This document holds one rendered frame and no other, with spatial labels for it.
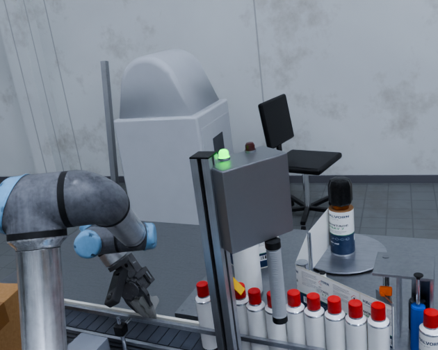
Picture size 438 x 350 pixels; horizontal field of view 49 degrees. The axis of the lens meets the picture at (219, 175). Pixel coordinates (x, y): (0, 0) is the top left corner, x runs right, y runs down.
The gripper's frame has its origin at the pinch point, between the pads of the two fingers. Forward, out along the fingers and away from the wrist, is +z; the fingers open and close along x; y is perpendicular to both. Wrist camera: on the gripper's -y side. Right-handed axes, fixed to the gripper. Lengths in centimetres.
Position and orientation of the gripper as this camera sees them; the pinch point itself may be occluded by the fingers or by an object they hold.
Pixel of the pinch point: (151, 319)
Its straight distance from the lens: 153.7
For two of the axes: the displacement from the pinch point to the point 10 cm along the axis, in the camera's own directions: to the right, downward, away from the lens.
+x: -7.2, 4.5, 5.2
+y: 4.0, -3.3, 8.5
